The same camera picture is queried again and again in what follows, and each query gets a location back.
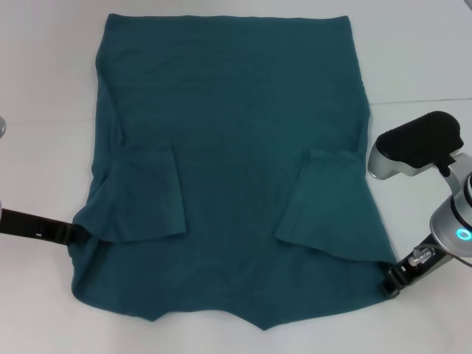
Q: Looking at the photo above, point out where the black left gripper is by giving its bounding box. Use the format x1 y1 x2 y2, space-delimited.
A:
1 206 92 248

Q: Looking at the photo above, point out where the blue shirt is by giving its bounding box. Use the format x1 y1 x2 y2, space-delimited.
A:
69 13 395 321

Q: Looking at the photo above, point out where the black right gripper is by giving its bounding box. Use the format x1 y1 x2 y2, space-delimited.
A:
378 240 454 298

